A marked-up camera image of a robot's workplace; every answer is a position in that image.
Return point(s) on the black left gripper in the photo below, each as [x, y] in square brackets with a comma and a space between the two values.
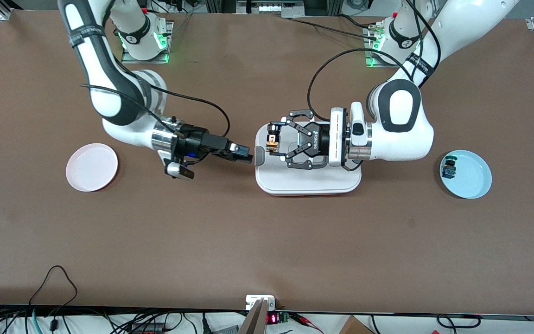
[319, 138]

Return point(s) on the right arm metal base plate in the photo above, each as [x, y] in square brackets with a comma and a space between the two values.
[125, 60]

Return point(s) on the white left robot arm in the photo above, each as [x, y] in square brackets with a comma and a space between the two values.
[401, 134]

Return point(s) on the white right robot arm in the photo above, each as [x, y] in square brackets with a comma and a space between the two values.
[109, 93]

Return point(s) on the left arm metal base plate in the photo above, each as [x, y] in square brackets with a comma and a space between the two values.
[368, 64]

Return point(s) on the small white device box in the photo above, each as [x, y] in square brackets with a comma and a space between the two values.
[260, 300]

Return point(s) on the brown cardboard box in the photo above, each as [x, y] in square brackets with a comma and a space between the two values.
[355, 327]

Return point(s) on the red digit display module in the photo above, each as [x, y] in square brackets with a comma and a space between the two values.
[274, 318]

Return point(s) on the grey slanted bar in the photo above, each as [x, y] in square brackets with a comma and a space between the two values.
[254, 320]

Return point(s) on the pink round plate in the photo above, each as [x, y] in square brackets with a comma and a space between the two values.
[92, 168]

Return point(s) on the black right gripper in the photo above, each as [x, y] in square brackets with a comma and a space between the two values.
[191, 141]

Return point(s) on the light blue round plate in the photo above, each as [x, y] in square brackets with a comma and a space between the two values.
[473, 176]

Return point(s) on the green push button switch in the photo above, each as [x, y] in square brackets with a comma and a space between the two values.
[449, 168]

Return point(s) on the white lunch box grey clips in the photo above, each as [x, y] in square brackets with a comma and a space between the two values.
[308, 181]

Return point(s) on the metal control box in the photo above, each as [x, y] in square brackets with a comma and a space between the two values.
[269, 8]

